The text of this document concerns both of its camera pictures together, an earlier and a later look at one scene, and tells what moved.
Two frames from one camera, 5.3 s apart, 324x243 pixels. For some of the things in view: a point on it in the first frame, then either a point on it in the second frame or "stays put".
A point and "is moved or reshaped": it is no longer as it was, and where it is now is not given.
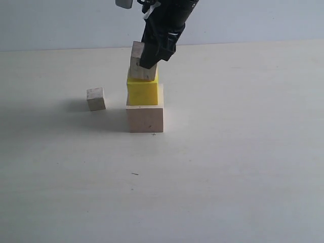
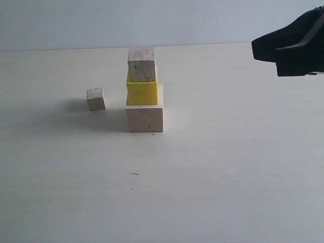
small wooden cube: x=95 y=98 stays put
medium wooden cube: x=137 y=71 is moved or reshaped
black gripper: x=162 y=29 -> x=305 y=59
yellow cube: x=143 y=92 stays put
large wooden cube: x=147 y=118 stays put
